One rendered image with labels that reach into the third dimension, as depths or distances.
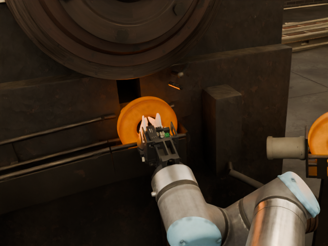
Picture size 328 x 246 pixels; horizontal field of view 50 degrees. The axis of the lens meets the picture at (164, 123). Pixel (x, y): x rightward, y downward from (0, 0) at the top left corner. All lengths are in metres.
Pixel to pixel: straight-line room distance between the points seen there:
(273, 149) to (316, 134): 0.11
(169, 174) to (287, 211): 0.23
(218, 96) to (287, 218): 0.40
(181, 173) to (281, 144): 0.31
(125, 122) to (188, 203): 0.30
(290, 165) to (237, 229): 1.47
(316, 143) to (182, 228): 0.42
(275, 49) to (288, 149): 0.30
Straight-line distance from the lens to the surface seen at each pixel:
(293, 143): 0.91
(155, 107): 0.86
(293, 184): 0.66
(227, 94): 0.90
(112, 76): 0.79
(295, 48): 4.66
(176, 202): 0.65
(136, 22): 0.70
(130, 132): 0.87
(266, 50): 1.03
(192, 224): 0.63
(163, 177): 0.69
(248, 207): 0.69
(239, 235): 0.71
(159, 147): 0.75
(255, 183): 0.94
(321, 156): 0.90
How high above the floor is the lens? 1.12
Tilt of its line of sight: 25 degrees down
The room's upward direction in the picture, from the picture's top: 5 degrees counter-clockwise
